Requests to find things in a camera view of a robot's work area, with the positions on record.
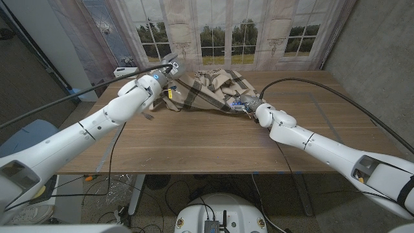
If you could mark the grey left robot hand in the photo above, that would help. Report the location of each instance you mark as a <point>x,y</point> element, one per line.
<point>173,68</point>

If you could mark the beige plaid scarf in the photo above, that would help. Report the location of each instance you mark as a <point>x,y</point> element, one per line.
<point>207,90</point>

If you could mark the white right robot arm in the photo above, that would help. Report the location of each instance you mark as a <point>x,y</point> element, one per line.
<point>323,149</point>

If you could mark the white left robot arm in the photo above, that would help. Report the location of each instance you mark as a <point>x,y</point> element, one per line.
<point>81,132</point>

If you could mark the white power strip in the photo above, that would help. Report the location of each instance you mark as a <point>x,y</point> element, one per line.
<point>124,71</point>

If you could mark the printed window backdrop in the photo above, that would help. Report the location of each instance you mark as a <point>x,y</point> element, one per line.
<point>226,19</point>

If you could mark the black round floor device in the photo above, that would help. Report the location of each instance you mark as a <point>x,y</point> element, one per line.
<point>157,182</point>

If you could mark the white table leg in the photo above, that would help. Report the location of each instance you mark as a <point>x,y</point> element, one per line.
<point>136,194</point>

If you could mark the small orange floor object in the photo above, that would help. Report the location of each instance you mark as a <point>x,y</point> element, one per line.
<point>89,178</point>

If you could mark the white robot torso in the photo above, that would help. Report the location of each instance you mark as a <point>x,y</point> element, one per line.
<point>223,207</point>

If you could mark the yellow and black foot pedal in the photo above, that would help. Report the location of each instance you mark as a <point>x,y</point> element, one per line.
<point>48,191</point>

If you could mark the grey table leg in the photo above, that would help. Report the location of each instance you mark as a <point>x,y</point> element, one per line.
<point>304,197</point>

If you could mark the white robot body cover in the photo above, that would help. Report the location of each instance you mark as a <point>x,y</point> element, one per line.
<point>64,229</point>

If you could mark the white sneaker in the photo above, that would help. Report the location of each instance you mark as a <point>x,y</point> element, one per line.
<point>32,214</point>

